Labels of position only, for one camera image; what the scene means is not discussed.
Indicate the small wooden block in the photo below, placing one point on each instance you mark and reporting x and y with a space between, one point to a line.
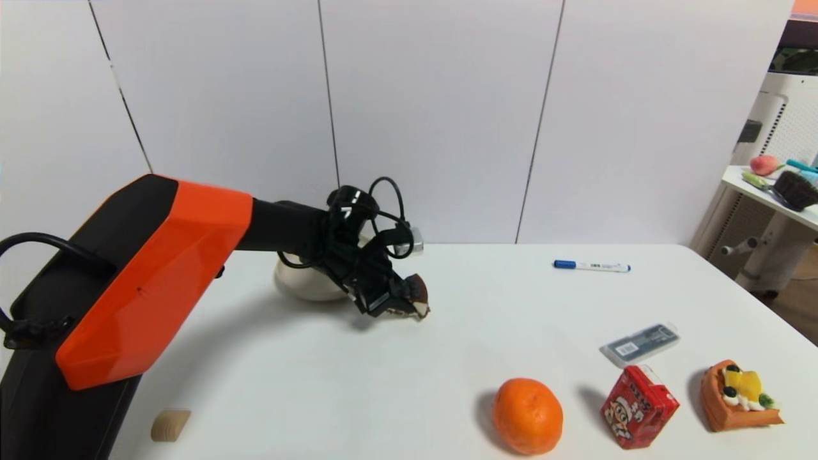
169 425

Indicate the orange fruit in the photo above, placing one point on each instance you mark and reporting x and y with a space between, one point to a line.
527 415

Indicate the black brush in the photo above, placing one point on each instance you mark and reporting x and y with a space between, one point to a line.
795 190

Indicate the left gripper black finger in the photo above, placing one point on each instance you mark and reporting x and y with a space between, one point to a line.
402 286
399 312

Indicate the pink peach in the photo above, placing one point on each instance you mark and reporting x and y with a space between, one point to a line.
763 165

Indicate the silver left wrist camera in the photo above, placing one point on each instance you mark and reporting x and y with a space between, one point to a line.
416 241

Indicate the blue capped white marker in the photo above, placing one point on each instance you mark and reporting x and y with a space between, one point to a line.
594 266

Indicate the white side table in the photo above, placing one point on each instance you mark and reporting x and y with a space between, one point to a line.
776 246

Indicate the beige round plate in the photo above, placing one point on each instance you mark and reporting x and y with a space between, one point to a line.
307 284

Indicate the white perforated appliance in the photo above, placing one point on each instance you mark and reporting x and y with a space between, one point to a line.
776 121

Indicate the fruit topped waffle tart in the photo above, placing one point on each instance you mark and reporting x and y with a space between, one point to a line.
737 399

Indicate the red drink carton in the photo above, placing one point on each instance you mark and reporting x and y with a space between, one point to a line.
638 407

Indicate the chocolate cake slice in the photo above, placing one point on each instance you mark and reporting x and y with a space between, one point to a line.
418 291

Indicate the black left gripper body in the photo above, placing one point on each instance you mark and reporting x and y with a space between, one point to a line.
378 298

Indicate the grey plastic lead case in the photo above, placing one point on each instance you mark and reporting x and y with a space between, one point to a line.
639 342

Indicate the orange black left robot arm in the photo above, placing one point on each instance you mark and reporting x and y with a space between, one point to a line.
160 268

